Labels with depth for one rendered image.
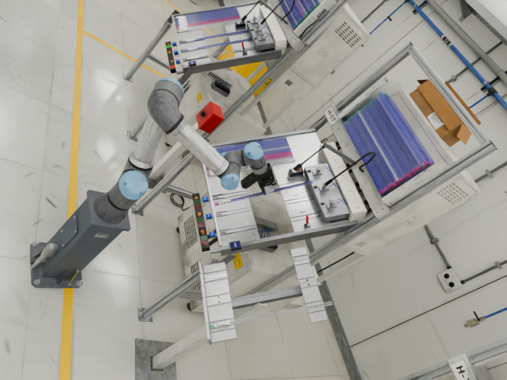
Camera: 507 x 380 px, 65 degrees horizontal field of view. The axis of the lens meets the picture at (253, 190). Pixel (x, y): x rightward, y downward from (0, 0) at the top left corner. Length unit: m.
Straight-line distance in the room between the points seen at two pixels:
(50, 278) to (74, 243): 0.34
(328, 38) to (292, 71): 0.35
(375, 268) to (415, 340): 0.65
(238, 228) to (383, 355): 1.98
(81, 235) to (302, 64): 2.00
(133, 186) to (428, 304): 2.48
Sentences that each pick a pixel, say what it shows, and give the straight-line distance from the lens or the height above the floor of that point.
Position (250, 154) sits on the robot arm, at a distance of 1.69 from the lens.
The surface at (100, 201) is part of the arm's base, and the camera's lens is 1.85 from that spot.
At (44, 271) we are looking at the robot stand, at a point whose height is 0.06.
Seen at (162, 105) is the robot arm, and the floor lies 1.15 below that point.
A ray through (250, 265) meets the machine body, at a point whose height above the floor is 0.62.
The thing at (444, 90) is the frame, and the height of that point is 1.88.
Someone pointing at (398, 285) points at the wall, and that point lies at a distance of 3.55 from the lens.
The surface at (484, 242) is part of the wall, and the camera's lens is 3.38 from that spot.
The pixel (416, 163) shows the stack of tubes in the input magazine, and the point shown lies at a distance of 1.98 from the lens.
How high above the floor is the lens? 1.90
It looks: 29 degrees down
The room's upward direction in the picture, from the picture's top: 51 degrees clockwise
